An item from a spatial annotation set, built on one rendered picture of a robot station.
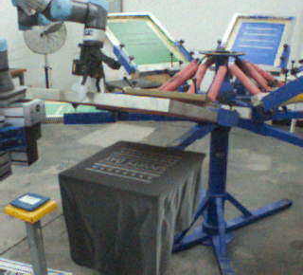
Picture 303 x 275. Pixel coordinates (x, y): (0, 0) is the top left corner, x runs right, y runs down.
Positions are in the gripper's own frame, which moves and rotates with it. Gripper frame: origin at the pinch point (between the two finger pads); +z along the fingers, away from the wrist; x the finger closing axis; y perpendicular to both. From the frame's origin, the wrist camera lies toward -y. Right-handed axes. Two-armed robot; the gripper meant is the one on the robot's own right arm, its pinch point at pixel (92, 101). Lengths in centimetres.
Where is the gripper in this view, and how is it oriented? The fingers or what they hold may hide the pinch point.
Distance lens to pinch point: 138.1
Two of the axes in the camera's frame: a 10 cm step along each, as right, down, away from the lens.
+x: -5.0, 0.4, -8.7
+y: -8.6, -1.5, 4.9
